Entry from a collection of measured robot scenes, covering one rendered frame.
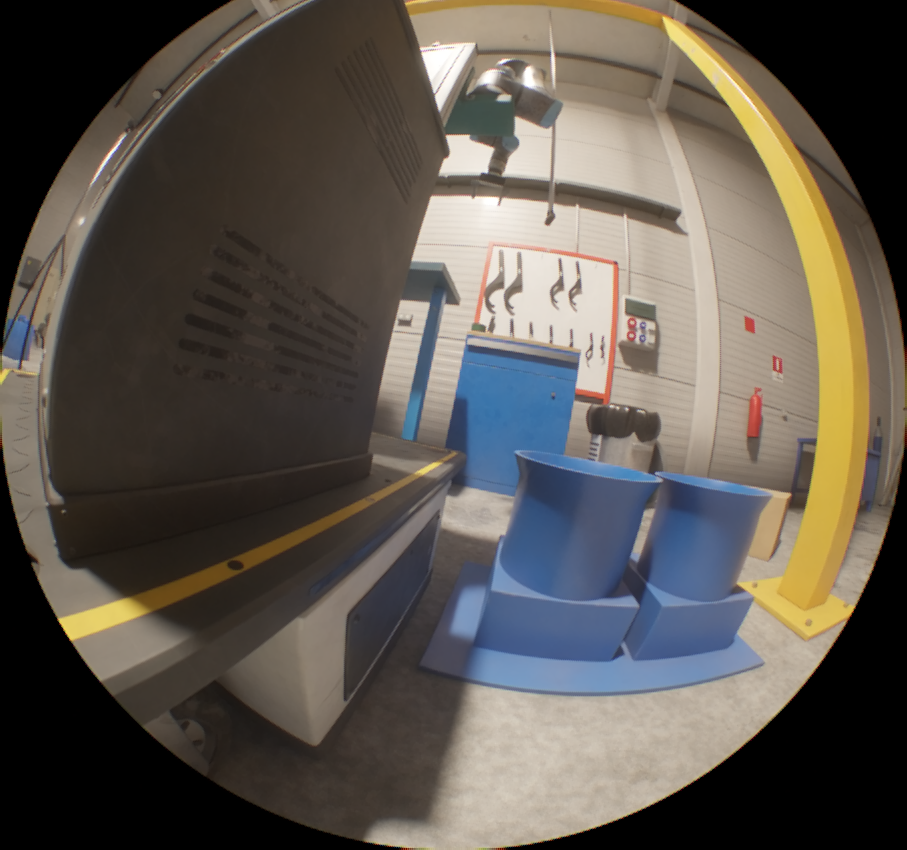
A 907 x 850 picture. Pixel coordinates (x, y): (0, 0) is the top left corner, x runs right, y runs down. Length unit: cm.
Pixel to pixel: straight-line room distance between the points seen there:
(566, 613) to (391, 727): 32
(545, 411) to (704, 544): 135
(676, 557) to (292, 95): 78
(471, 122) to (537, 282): 238
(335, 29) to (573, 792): 78
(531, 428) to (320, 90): 173
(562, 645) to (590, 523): 24
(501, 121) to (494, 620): 132
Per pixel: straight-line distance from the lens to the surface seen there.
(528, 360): 181
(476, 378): 180
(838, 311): 128
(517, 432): 177
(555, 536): 50
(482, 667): 57
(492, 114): 114
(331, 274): 26
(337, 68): 29
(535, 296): 322
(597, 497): 48
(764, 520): 170
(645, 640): 66
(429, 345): 142
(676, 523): 65
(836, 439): 119
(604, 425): 195
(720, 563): 67
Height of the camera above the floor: 42
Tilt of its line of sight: 3 degrees up
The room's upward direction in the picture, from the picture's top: 11 degrees clockwise
